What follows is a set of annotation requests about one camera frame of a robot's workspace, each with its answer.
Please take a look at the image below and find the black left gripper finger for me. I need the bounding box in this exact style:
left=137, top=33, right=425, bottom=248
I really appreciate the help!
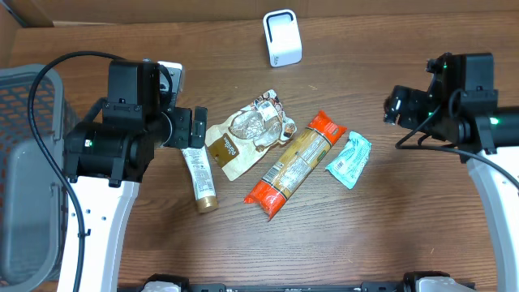
left=193, top=106, right=208, bottom=129
left=189, top=128, right=206, bottom=148

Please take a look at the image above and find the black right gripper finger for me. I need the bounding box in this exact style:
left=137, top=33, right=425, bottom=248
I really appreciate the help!
left=384, top=106, right=400, bottom=125
left=384, top=85, right=408, bottom=108

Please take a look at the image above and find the white shampoo tube gold cap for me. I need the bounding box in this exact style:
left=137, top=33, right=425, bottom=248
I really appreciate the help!
left=182, top=147, right=219, bottom=213

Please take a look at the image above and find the teal wipes packet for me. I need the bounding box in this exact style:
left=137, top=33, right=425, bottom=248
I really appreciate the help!
left=326, top=131, right=371, bottom=190

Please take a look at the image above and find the orange spaghetti package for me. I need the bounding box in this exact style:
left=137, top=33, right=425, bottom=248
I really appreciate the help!
left=244, top=110, right=347, bottom=219

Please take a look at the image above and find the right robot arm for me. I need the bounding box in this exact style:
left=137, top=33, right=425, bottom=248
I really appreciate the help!
left=384, top=53, right=518, bottom=291

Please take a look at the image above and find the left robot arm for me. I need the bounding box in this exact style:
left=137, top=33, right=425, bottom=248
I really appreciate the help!
left=58, top=60, right=208, bottom=291

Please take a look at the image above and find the white barcode scanner stand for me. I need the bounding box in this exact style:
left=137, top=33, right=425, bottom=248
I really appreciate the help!
left=263, top=9, right=302, bottom=67

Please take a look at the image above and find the beige cookie pouch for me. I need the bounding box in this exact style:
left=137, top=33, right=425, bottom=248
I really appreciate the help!
left=205, top=89, right=297, bottom=181

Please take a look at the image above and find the grey plastic shopping basket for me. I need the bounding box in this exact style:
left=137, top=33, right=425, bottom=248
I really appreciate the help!
left=1, top=64, right=67, bottom=291

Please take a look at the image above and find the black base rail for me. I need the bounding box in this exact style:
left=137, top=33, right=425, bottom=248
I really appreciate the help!
left=117, top=273, right=476, bottom=292

